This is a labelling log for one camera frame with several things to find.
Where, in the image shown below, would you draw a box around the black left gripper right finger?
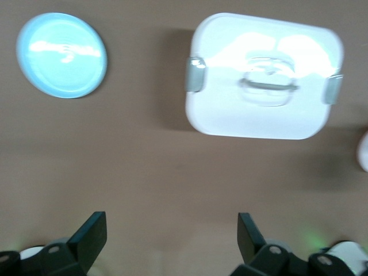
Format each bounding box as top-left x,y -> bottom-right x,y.
229,212 -> 354,276

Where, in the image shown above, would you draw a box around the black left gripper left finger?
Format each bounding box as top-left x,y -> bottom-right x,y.
0,211 -> 108,276

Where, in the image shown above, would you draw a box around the white lidded box grey latches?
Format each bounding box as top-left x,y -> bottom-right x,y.
183,11 -> 344,141

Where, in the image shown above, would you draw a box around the light blue round plate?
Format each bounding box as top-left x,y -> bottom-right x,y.
16,11 -> 109,99

